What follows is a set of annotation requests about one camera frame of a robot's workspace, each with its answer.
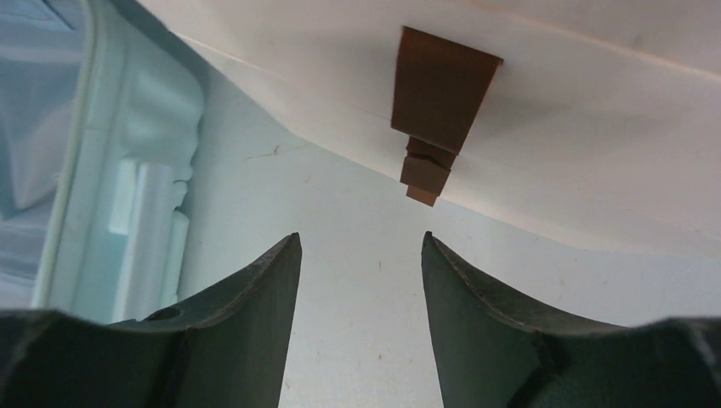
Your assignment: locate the light blue ribbed suitcase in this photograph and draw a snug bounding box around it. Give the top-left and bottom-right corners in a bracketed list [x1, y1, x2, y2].
[1, 1, 205, 324]

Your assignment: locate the cream plastic drawer cabinet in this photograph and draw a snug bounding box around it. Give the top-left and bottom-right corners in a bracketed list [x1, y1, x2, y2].
[145, 1, 720, 258]

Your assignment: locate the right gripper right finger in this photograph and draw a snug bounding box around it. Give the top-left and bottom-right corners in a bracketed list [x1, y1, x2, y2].
[422, 233, 720, 407]

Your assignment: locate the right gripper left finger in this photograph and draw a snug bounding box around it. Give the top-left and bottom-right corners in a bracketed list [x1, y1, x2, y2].
[1, 234, 302, 407]

